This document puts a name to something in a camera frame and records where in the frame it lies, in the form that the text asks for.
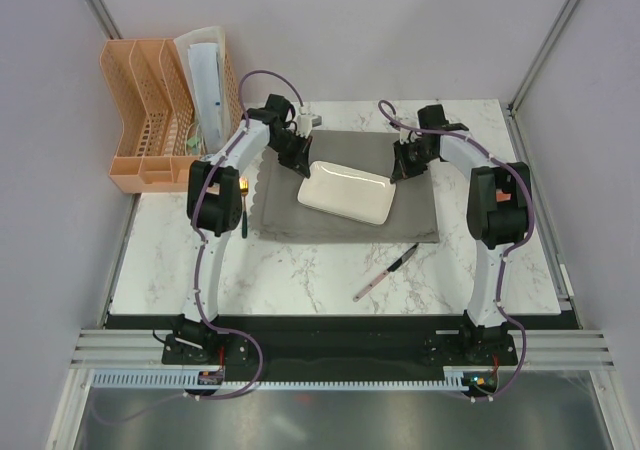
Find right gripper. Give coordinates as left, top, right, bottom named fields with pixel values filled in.
left=391, top=137, right=435, bottom=184

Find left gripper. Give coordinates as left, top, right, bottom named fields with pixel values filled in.
left=269, top=133, right=314, bottom=180

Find white rectangular plate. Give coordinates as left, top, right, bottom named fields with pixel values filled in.
left=297, top=161, right=396, bottom=226

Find gold fork green handle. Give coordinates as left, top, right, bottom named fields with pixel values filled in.
left=239, top=177, right=249, bottom=239

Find grey scalloped placemat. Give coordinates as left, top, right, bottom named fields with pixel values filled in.
left=249, top=130, right=440, bottom=244

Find black knife pink handle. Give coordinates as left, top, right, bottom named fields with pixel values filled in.
left=352, top=243, right=419, bottom=302

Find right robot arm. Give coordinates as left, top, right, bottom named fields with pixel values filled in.
left=378, top=100, right=535, bottom=364

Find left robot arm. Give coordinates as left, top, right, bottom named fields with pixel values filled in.
left=182, top=95, right=314, bottom=322

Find green clip items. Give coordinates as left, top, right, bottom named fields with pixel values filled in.
left=185, top=133, right=205, bottom=156

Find white paper folder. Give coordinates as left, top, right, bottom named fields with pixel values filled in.
left=173, top=26, right=232, bottom=153

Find orange plastic file organizer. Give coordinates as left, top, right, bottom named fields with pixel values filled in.
left=100, top=27, right=242, bottom=194

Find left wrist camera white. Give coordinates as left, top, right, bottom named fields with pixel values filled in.
left=294, top=113, right=322, bottom=138

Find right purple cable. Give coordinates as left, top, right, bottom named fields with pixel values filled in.
left=378, top=99, right=539, bottom=401

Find purple cable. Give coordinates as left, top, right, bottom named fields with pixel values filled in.
left=378, top=99, right=539, bottom=401
left=189, top=69, right=306, bottom=341

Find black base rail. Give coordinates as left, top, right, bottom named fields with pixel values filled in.
left=162, top=316, right=518, bottom=383

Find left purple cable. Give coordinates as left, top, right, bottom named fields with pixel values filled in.
left=189, top=69, right=306, bottom=341

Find white slotted cable duct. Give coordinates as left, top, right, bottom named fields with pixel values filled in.
left=91, top=369, right=497, bottom=391

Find aluminium frame rail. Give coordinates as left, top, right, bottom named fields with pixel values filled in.
left=70, top=329, right=167, bottom=369

